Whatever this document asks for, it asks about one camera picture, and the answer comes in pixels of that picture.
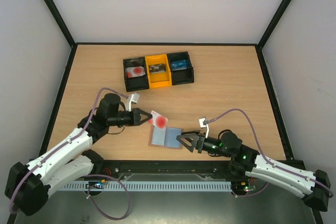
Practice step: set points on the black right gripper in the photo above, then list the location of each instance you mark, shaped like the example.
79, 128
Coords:
198, 143

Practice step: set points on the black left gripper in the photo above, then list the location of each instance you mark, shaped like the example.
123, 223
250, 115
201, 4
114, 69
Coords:
135, 119

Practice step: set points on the white red card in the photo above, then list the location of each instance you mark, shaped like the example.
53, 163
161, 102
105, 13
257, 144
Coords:
158, 120
133, 72

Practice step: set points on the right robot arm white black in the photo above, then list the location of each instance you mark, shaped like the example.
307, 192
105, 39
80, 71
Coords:
314, 188

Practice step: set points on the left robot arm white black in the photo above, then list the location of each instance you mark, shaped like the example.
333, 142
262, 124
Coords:
30, 185

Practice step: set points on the yellow middle bin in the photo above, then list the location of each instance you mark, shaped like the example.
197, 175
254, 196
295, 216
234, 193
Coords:
158, 80

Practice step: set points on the left black bin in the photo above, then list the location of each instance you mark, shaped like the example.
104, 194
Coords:
138, 83

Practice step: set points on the black bin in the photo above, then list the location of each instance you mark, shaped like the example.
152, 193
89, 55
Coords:
138, 83
182, 71

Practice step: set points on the right black bin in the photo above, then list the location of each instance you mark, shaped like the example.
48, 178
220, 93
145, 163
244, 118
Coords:
182, 71

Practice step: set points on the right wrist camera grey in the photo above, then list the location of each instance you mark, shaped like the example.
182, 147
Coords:
204, 124

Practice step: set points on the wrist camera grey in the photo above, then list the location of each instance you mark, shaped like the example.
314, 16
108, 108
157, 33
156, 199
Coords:
204, 124
132, 99

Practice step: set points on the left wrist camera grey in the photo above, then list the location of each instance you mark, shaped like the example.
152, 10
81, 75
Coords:
132, 99

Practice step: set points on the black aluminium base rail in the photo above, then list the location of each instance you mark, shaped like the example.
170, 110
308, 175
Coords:
214, 168

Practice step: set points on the light blue slotted cable duct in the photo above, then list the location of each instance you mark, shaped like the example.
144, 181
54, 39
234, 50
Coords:
150, 186

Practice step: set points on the black enclosure frame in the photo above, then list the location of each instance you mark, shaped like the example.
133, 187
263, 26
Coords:
290, 160

